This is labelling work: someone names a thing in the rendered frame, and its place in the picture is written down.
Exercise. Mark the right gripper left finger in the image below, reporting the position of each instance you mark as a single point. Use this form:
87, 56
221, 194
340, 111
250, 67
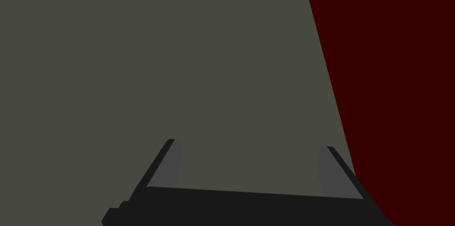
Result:
166, 169

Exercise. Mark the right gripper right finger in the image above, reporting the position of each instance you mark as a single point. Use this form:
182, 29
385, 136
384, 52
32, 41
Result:
337, 180

